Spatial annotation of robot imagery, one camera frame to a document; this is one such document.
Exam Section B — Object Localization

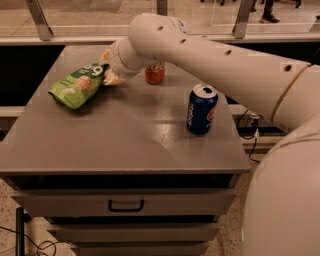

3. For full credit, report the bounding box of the green rice chip bag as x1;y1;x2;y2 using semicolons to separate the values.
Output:
48;63;108;109

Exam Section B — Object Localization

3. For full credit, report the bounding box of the orange Coca-Cola can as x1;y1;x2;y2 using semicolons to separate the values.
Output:
145;61;165;85

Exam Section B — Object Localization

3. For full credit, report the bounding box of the black drawer handle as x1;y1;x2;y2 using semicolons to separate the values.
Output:
107;199;145;213

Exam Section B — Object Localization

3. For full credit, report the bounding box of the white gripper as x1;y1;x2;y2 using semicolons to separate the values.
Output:
98;39;140;86

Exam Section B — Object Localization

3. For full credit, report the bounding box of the grey drawer cabinet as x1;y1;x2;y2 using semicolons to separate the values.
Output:
0;46;249;256

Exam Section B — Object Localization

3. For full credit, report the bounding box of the person's shoe behind glass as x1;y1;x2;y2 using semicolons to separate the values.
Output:
260;0;280;23

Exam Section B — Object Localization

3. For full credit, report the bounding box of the blue Pepsi can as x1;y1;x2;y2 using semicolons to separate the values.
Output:
186;84;218;135

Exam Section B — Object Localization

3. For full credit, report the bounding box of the metal window railing frame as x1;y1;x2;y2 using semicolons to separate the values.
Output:
0;0;320;40

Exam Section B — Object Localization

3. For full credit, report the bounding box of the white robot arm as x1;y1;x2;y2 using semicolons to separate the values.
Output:
100;14;320;256

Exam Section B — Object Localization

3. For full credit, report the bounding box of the black stand leg left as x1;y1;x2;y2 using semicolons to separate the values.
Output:
15;207;31;256

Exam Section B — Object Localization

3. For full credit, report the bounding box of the black power cable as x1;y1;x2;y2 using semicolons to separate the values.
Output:
236;109;264;164

